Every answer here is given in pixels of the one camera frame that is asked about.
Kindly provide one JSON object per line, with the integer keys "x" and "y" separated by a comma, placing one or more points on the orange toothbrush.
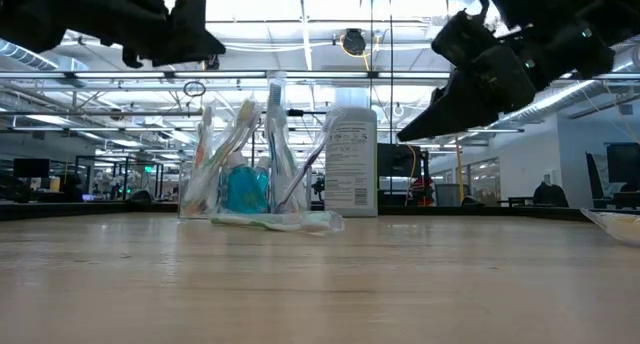
{"x": 617, "y": 226}
{"x": 205, "y": 116}

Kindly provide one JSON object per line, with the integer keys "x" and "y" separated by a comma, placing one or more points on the green toothbrush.
{"x": 247, "y": 113}
{"x": 280, "y": 223}

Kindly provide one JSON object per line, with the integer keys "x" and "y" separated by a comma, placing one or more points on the yellow container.
{"x": 54, "y": 184}

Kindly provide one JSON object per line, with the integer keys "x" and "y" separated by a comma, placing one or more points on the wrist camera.
{"x": 462, "y": 39}
{"x": 188, "y": 11}

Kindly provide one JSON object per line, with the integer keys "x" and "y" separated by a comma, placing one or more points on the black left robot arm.
{"x": 50, "y": 9}

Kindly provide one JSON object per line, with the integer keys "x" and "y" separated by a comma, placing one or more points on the teal mouthwash bottle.
{"x": 240, "y": 191}

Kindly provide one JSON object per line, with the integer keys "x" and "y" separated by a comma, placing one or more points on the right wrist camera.
{"x": 462, "y": 39}

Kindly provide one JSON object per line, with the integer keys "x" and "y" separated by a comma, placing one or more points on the black monitor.
{"x": 397, "y": 159}
{"x": 625, "y": 161}
{"x": 31, "y": 168}

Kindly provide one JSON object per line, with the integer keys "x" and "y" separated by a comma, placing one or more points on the white wipes canister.
{"x": 352, "y": 174}

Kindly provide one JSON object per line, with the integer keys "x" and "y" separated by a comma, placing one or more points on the black office chair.
{"x": 550, "y": 196}
{"x": 141, "y": 198}

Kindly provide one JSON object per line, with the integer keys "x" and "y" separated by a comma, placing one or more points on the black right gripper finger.
{"x": 460, "y": 109}

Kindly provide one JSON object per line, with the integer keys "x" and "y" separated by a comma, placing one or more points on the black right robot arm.
{"x": 565, "y": 14}

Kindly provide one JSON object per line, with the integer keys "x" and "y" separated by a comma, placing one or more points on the red equipment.
{"x": 422, "y": 191}

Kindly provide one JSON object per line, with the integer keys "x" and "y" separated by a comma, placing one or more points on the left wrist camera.
{"x": 188, "y": 11}

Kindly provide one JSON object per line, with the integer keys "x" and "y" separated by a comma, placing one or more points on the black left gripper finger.
{"x": 195, "y": 46}

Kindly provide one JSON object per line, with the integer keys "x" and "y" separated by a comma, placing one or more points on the silver ventilation duct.
{"x": 565, "y": 104}
{"x": 35, "y": 63}

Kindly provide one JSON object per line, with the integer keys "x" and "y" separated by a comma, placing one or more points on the purple toothbrush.
{"x": 254, "y": 130}

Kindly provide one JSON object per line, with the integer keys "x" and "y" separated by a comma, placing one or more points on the grey waste bin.
{"x": 450, "y": 194}

